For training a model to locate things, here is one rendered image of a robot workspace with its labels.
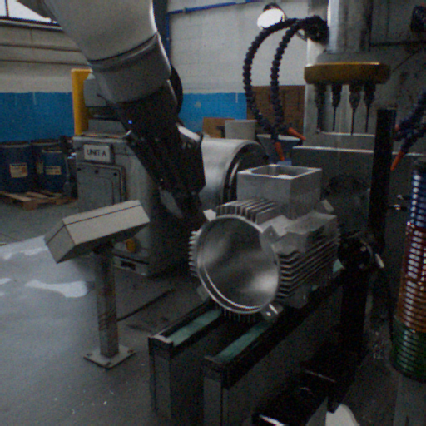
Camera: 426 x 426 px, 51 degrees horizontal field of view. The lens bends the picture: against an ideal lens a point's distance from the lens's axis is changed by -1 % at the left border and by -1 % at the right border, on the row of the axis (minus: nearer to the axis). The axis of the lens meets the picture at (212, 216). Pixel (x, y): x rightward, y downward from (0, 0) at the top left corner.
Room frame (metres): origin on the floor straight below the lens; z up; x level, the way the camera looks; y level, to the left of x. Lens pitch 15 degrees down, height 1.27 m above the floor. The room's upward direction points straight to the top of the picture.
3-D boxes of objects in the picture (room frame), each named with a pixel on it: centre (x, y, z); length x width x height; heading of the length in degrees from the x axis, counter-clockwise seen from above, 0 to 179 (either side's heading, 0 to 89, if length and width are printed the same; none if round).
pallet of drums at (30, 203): (5.73, 2.03, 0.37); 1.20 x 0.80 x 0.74; 137
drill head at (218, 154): (1.18, 0.02, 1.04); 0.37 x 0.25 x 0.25; 55
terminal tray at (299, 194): (0.77, -0.12, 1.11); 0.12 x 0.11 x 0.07; 144
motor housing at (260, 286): (0.74, -0.09, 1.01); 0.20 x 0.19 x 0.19; 144
